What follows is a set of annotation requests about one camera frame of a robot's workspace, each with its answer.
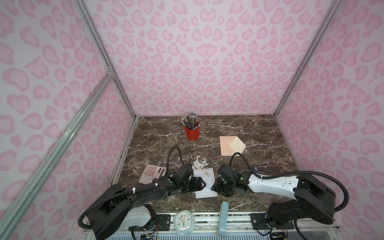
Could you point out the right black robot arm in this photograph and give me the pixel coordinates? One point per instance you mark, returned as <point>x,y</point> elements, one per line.
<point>308,196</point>

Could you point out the white letter paper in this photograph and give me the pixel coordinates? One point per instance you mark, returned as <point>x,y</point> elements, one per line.
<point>208,177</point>

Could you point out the white alarm clock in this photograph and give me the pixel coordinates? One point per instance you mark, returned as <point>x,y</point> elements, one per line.
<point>184,222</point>

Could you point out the coloured pencils bunch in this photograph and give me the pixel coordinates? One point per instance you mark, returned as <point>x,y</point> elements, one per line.
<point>190,121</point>

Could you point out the pink envelope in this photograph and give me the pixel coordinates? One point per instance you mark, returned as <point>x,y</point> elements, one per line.
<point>230,145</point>

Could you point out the red pencil cup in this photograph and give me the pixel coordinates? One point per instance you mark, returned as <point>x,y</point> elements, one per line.
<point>192,134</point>

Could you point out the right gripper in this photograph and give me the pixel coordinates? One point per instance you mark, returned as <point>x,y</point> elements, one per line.
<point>216,186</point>

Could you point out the aluminium frame rail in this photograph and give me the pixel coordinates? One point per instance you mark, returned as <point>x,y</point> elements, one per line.
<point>239,227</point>

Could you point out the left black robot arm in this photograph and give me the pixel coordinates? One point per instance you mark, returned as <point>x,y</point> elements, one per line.
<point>106,214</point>

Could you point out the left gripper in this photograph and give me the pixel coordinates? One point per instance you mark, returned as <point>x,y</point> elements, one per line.
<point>200,183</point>

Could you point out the light blue phone stand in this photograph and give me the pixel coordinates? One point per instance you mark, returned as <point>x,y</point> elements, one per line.
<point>223,218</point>

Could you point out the pink calculator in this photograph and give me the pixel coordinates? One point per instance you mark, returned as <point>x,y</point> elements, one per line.
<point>151,172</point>

